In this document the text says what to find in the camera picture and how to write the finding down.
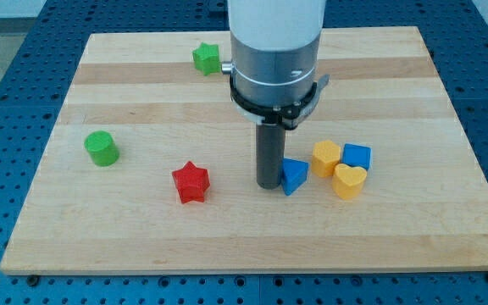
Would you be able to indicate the blue cube block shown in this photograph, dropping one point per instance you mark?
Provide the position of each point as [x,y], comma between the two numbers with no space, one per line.
[357,156]

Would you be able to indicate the light wooden board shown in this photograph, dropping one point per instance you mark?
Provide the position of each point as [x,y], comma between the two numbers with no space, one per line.
[423,207]

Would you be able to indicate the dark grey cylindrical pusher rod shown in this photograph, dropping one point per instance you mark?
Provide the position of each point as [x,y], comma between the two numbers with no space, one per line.
[270,146]

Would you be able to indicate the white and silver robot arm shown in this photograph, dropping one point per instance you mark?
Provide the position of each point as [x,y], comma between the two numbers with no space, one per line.
[274,57]

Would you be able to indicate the yellow heart block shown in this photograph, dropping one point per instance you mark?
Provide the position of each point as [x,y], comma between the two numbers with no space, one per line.
[348,181]

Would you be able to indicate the green cylinder block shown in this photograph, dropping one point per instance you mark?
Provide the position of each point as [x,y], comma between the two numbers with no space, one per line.
[101,148]

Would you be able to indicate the red star block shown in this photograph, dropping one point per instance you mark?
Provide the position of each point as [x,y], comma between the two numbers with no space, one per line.
[191,183]

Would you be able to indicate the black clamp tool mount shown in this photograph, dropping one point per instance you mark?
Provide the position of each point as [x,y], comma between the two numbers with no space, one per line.
[288,117]

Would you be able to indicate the green star block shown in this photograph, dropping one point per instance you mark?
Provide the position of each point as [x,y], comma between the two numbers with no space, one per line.
[206,58]

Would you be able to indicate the blue triangle block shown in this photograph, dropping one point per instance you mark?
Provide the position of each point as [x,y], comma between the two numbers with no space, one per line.
[294,174]

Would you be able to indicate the yellow pentagon block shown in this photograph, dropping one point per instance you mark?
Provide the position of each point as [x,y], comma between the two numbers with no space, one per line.
[325,156]

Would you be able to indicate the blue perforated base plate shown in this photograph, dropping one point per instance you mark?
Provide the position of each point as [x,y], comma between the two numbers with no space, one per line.
[36,82]

